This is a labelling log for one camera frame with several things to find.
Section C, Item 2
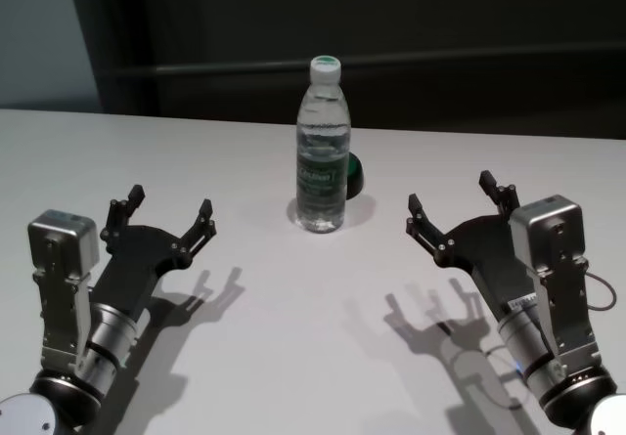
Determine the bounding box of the clear water bottle green label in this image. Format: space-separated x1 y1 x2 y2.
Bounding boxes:
294 55 353 234

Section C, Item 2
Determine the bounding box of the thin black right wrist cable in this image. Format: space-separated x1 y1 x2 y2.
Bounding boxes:
584 271 618 312

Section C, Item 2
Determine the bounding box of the thin grey horizontal rail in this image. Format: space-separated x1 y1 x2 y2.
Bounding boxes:
114 60 626 77

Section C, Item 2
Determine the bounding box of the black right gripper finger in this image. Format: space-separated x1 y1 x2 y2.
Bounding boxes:
477 170 520 220
404 193 459 260

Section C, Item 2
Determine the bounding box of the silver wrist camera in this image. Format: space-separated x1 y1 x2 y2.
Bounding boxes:
508 194 606 372
27 208 101 378

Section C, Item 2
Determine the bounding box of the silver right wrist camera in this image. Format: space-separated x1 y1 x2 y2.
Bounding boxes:
508 194 606 372

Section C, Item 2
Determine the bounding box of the green black push button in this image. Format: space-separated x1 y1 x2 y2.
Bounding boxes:
344 153 366 200

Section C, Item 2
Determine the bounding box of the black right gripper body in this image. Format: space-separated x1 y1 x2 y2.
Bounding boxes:
433 211 539 320

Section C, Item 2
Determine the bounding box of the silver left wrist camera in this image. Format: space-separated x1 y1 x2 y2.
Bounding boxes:
27 208 101 378

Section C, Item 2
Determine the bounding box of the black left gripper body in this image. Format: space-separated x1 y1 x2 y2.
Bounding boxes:
90 223 193 329

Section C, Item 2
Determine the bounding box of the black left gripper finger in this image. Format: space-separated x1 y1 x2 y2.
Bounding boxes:
99 184 146 243
170 198 218 266

